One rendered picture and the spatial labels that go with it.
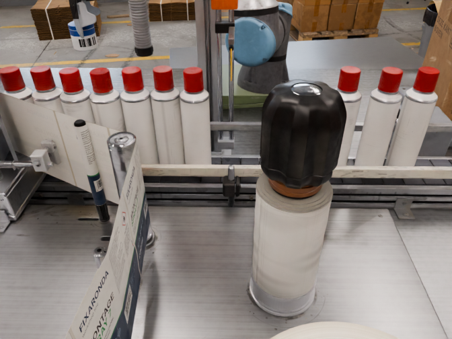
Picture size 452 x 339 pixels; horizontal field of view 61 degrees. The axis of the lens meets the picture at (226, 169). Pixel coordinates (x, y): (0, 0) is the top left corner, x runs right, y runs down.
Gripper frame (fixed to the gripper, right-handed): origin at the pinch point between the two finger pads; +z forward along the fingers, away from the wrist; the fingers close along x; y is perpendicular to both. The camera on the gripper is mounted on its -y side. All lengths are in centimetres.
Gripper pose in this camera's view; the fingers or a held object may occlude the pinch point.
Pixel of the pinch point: (81, 29)
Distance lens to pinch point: 125.8
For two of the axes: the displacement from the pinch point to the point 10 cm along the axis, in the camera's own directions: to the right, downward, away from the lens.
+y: 9.9, -0.9, 1.0
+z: 0.1, 8.1, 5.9
